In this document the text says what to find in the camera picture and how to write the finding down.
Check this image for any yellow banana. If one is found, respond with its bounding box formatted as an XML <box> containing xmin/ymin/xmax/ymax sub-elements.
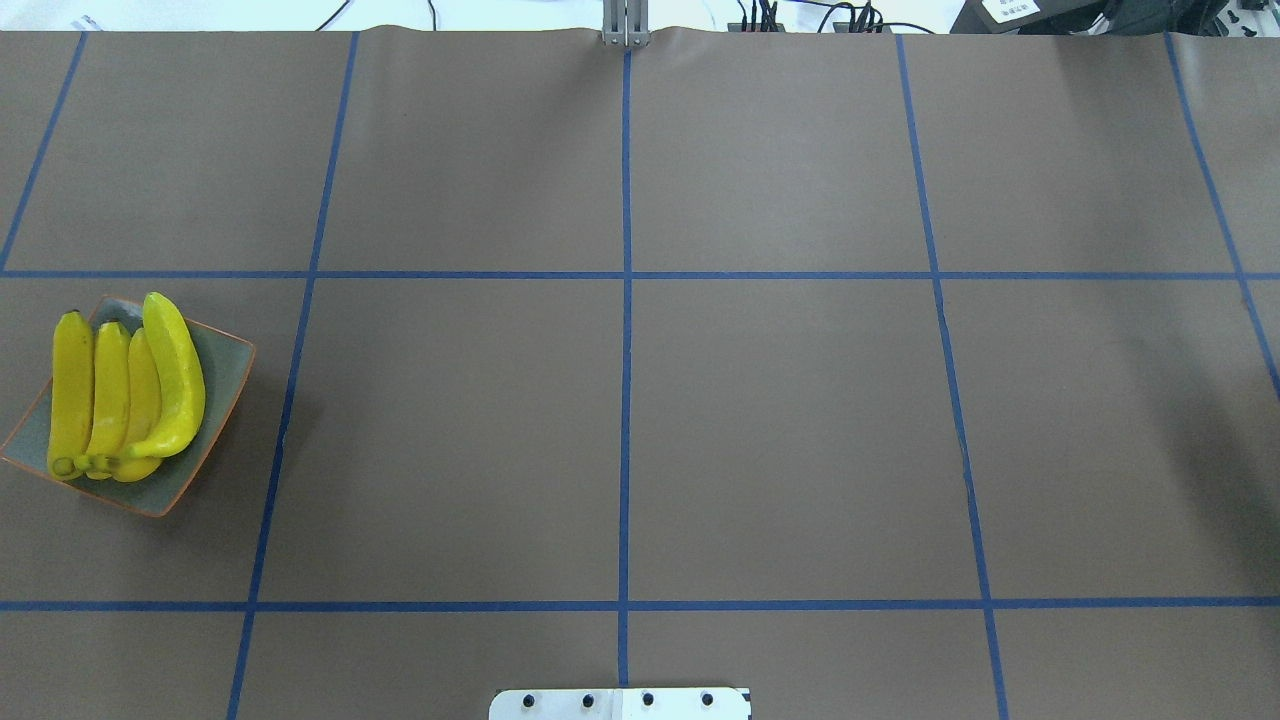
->
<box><xmin>123</xmin><ymin>291</ymin><xmax>206</xmax><ymax>460</ymax></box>
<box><xmin>110</xmin><ymin>328</ymin><xmax>163</xmax><ymax>483</ymax></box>
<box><xmin>46</xmin><ymin>310</ymin><xmax>93</xmax><ymax>480</ymax></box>
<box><xmin>76</xmin><ymin>322</ymin><xmax>131</xmax><ymax>480</ymax></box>

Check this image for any grey square plate orange rim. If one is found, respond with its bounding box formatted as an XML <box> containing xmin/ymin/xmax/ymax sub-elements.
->
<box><xmin>3</xmin><ymin>296</ymin><xmax>255</xmax><ymax>518</ymax></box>

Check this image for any aluminium frame post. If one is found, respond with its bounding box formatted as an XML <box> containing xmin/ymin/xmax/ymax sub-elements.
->
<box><xmin>600</xmin><ymin>0</ymin><xmax>652</xmax><ymax>50</ymax></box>

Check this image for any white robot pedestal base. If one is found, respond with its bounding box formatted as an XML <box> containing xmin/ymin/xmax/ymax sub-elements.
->
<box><xmin>488</xmin><ymin>687</ymin><xmax>753</xmax><ymax>719</ymax></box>

